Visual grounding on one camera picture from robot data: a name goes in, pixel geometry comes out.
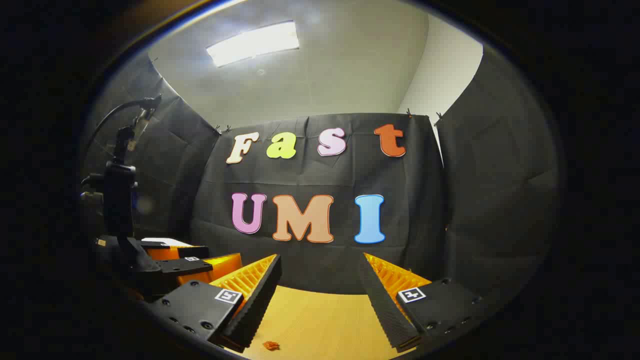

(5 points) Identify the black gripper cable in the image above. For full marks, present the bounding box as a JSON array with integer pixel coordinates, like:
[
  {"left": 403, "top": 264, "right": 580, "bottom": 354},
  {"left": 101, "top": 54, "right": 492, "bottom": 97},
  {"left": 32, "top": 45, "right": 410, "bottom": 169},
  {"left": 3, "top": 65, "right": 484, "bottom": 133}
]
[{"left": 87, "top": 95, "right": 163, "bottom": 151}]

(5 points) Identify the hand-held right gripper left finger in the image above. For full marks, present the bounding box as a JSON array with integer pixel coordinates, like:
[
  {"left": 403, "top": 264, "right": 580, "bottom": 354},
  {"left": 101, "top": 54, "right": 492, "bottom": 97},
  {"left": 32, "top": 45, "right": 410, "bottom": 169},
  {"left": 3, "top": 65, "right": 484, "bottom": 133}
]
[{"left": 145, "top": 253, "right": 282, "bottom": 353}]

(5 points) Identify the wooden desktop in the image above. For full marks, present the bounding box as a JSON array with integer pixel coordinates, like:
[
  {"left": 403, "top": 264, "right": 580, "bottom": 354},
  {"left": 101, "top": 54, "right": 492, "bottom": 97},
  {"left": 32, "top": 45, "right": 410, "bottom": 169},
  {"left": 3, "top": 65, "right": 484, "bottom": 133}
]
[{"left": 240, "top": 285, "right": 417, "bottom": 360}]

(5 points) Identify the black backdrop cloth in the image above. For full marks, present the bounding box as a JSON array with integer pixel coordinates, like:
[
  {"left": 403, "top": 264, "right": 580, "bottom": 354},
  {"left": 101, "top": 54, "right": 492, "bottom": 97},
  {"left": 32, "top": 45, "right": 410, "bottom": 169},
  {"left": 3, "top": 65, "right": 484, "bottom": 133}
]
[{"left": 82, "top": 47, "right": 558, "bottom": 296}]

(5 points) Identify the rectangular ceiling light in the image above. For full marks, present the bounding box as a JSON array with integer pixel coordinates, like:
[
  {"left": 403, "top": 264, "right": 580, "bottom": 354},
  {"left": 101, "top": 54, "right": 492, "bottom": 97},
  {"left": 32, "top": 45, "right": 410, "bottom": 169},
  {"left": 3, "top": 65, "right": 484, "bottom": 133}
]
[{"left": 206, "top": 21, "right": 301, "bottom": 68}]

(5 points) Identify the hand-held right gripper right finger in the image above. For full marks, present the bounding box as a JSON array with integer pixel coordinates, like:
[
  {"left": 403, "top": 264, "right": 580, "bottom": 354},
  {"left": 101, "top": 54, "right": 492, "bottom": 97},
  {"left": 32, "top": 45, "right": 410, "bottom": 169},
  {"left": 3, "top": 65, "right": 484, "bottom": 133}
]
[{"left": 359, "top": 252, "right": 493, "bottom": 351}]

